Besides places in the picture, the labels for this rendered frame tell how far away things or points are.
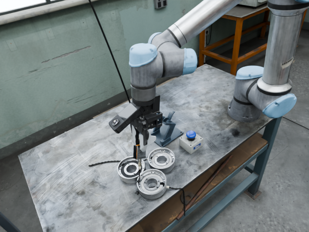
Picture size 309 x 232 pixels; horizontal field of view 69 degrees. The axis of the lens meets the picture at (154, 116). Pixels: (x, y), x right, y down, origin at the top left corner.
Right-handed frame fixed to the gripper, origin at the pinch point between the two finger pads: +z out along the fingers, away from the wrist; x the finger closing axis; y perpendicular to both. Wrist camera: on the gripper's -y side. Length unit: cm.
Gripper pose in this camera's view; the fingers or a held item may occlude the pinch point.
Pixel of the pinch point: (139, 147)
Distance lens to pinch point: 80.6
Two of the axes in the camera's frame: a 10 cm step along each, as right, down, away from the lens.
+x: -5.8, -4.8, 6.6
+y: 8.1, -3.2, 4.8
